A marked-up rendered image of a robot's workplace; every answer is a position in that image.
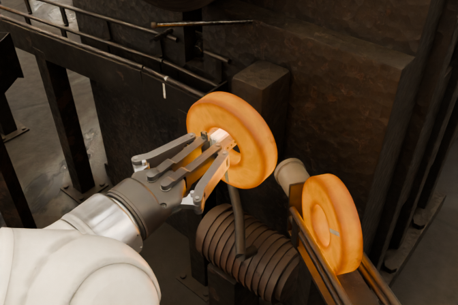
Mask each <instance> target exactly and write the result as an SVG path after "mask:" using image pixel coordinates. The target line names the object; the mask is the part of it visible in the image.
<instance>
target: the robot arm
mask: <svg viewBox="0 0 458 305"><path fill-rule="evenodd" d="M200 135H201V136H197V135H196V134H195V133H193V132H191V133H188V134H186V135H184V136H182V137H180V138H178V139H176V140H173V141H171V142H169V143H167V144H165V145H163V146H161V147H159V148H156V149H155V150H152V151H151V152H148V153H145V154H142V155H136V156H133V157H132V165H133V169H134V173H133V174H132V177H131V178H126V179H124V180H122V181H121V182H120V183H119V184H117V185H116V186H114V187H113V188H111V190H109V191H108V192H106V194H105V195H104V194H102V193H96V194H94V195H92V196H91V197H90V198H89V199H87V200H86V201H84V202H83V203H81V204H80V205H79V206H77V207H76V208H75V209H73V210H72V211H71V212H69V213H67V214H65V215H63V216H62V218H61V219H59V220H58V221H56V222H55V223H53V224H52V225H49V226H48V227H45V228H43V229H25V228H8V227H2V228H1V229H0V305H159V303H160V300H161V292H160V289H159V284H158V282H157V279H156V277H155V275H154V273H153V271H152V269H151V268H150V266H149V265H148V263H147V262H146V261H145V260H144V259H143V258H142V257H141V256H140V255H139V252H140V251H141V250H142V247H143V243H142V241H143V240H146V239H147V238H148V237H149V236H150V235H151V234H152V233H153V232H155V231H156V230H157V229H158V228H160V227H161V226H162V225H163V223H164V222H165V220H166V219H167V218H168V217H169V216H170V215H172V214H176V213H178V212H180V211H181V210H182V209H192V210H194V213H195V214H202V213H203V211H204V205H205V201H206V200H207V198H208V196H210V194H211V192H212V191H213V189H214V188H215V187H216V185H217V183H218V182H219V181H220V179H221V178H222V176H223V175H224V174H225V172H226V170H227V169H228V168H229V166H230V163H229V150H230V149H232V148H233V147H234V146H236V142H235V141H234V139H233V138H232V137H231V136H230V135H229V134H228V133H227V132H225V131H224V130H223V129H220V128H217V127H216V128H214V129H213V130H212V131H210V132H209V133H207V132H206V131H201V132H200ZM187 143H188V144H187ZM201 176H203V177H202V178H201V179H200V181H199V182H198V184H197V185H196V187H195V189H194V191H193V190H192V191H190V194H189V195H188V196H187V197H185V193H186V192H187V191H188V190H189V189H190V188H191V185H192V184H193V183H194V182H196V181H197V179H199V178H200V177H201Z"/></svg>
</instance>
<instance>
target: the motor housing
mask: <svg viewBox="0 0 458 305"><path fill-rule="evenodd" d="M243 212H244V211H243ZM244 216H245V243H246V248H247V247H249V246H251V245H253V246H256V248H257V249H258V253H257V254H256V255H255V256H253V257H251V258H249V259H247V260H245V261H239V260H238V259H237V258H236V253H235V228H234V212H233V208H232V205H230V204H227V203H225V204H221V205H219V206H216V207H214V208H212V209H211V210H209V211H208V212H207V213H206V214H205V216H204V217H203V219H202V220H201V222H200V224H199V226H198V228H197V231H196V249H197V251H198V252H200V254H201V255H202V257H204V258H205V259H207V260H208V261H209V262H210V263H209V264H208V266H207V273H208V288H209V305H258V304H259V297H260V298H262V299H263V300H264V301H265V302H270V303H272V304H277V303H279V302H281V303H282V302H285V301H286V300H288V299H289V297H290V296H291V295H292V294H293V293H294V292H295V290H296V283H297V278H298V273H299V265H300V260H301V258H300V256H299V254H298V252H297V251H296V250H295V248H294V246H293V244H292V242H291V239H289V238H287V237H286V236H284V235H281V234H280V233H279V232H278V231H275V230H274V229H273V228H271V227H269V226H268V225H266V224H265V223H262V222H261V221H259V220H258V219H256V218H255V217H253V216H250V214H248V213H246V212H244Z"/></svg>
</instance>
